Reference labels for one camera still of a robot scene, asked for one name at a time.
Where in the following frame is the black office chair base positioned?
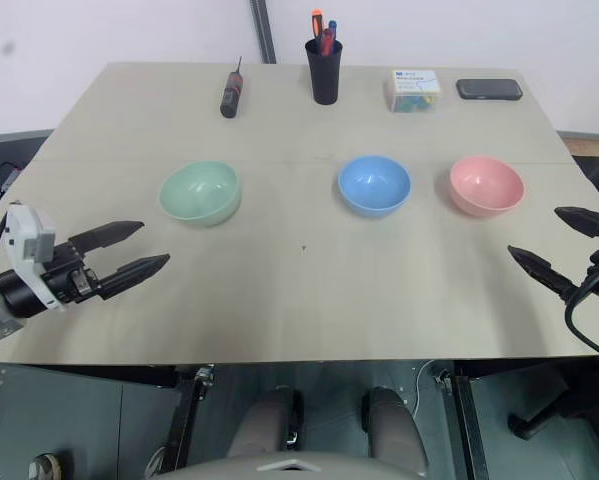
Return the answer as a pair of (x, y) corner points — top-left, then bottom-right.
(507, 372), (599, 442)

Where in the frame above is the beige caster wheel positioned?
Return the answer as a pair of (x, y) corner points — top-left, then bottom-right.
(27, 451), (63, 480)

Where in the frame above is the grey metal wall rail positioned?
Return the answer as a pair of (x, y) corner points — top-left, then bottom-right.
(249, 0), (278, 64)

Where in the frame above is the brown cardboard sheet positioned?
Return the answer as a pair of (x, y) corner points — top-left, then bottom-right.
(562, 136), (599, 159)

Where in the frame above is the black pen cup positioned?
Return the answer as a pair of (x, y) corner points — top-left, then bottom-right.
(304, 38), (344, 106)

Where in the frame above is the black rectangular case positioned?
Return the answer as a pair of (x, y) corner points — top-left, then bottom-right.
(454, 77), (524, 103)

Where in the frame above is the clear box of push pins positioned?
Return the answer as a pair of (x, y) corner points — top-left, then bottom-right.
(383, 69), (442, 114)

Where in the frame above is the green plastic bowl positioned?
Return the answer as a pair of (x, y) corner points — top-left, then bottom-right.
(158, 160), (243, 229)

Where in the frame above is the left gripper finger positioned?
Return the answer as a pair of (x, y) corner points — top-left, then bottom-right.
(69, 220), (146, 258)
(98, 253), (172, 301)

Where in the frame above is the grey robot torso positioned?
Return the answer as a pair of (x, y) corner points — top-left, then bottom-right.
(151, 451), (433, 480)

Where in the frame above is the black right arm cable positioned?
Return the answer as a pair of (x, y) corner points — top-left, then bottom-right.
(564, 272), (599, 357)

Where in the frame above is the black red screwdriver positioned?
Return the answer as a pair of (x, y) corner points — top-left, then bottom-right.
(219, 55), (246, 120)

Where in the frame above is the black floor cable with plug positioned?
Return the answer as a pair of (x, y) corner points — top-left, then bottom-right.
(0, 159), (26, 195)

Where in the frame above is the blue plastic bowl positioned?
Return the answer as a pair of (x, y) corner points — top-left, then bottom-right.
(337, 155), (412, 218)

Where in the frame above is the dark rounded robot leg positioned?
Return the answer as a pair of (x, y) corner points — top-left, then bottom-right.
(227, 386), (306, 462)
(360, 385), (430, 476)

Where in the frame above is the thin white cable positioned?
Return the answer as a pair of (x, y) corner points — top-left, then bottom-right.
(409, 359), (438, 422)

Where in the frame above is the orange black handled tool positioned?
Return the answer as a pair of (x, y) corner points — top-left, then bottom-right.
(308, 9), (326, 53)

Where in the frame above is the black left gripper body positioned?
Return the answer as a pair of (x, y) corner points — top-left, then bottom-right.
(42, 240), (104, 304)

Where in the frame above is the pink-red plastic bowl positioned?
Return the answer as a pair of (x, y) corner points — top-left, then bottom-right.
(448, 155), (526, 218)

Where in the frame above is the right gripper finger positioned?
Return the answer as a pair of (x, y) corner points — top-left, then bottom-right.
(554, 205), (599, 239)
(507, 244), (580, 304)

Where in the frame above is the black table leg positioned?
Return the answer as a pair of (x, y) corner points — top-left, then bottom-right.
(164, 364), (216, 474)
(432, 368), (491, 480)

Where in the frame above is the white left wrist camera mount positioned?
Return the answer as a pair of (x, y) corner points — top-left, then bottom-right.
(3, 201), (68, 314)

